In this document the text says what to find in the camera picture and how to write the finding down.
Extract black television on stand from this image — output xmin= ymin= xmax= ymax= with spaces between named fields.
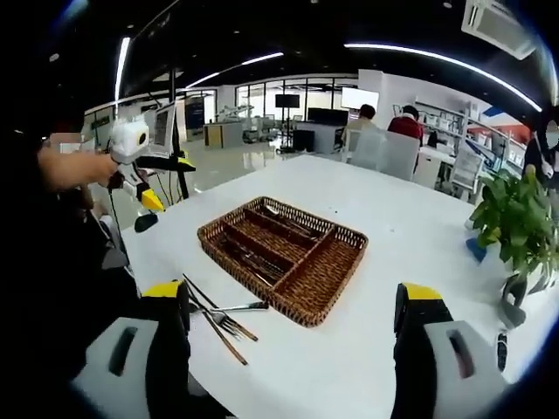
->
xmin=274 ymin=93 xmax=301 ymax=152

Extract small black and white device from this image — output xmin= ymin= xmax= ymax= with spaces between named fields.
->
xmin=496 ymin=333 xmax=509 ymax=372

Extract black computer mouse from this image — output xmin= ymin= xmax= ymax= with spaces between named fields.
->
xmin=134 ymin=213 xmax=159 ymax=234

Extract white mesh office chair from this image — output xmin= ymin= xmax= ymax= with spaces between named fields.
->
xmin=449 ymin=150 xmax=484 ymax=193

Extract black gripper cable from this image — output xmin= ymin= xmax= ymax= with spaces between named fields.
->
xmin=108 ymin=172 xmax=126 ymax=237

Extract long curved ceiling light strip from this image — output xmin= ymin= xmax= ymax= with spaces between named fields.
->
xmin=343 ymin=42 xmax=542 ymax=113

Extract small blue object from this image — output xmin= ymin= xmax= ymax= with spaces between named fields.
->
xmin=466 ymin=237 xmax=488 ymax=263

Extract person's black shirt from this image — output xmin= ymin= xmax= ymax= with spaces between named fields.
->
xmin=0 ymin=165 xmax=141 ymax=385

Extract white ceiling air conditioner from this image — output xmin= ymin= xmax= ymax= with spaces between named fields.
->
xmin=461 ymin=0 xmax=537 ymax=61

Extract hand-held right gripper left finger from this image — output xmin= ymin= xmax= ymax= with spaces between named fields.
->
xmin=69 ymin=281 xmax=196 ymax=419

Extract white wall screen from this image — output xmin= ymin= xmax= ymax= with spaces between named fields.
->
xmin=340 ymin=86 xmax=380 ymax=110

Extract brown wicker utensil storage tray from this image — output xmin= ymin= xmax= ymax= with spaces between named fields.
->
xmin=197 ymin=196 xmax=369 ymax=329

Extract silver table knife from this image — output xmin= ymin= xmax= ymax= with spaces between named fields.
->
xmin=220 ymin=237 xmax=292 ymax=283

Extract silver spoon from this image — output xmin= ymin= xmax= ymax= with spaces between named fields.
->
xmin=257 ymin=204 xmax=324 ymax=239

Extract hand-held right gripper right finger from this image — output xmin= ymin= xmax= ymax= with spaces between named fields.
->
xmin=390 ymin=282 xmax=511 ymax=419

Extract brown wooden chopstick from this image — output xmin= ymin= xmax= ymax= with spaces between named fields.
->
xmin=187 ymin=292 xmax=249 ymax=367
xmin=182 ymin=273 xmax=259 ymax=342

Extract black curved device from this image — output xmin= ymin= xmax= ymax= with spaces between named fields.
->
xmin=500 ymin=274 xmax=528 ymax=331

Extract black tripod stand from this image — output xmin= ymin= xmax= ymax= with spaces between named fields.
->
xmin=168 ymin=65 xmax=191 ymax=206

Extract dark blue standing banner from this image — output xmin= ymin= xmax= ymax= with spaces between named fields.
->
xmin=184 ymin=95 xmax=205 ymax=141

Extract wide black monitor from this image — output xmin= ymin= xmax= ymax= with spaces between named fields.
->
xmin=307 ymin=107 xmax=349 ymax=126

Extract white laptop computer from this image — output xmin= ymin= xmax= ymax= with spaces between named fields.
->
xmin=152 ymin=102 xmax=178 ymax=161

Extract white storage shelves with boxes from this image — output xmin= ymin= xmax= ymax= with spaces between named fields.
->
xmin=412 ymin=98 xmax=525 ymax=175

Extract green potted plant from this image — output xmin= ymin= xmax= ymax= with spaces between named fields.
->
xmin=469 ymin=164 xmax=559 ymax=285

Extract grey cabinet with wooden edge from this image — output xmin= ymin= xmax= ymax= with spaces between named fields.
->
xmin=203 ymin=121 xmax=244 ymax=148

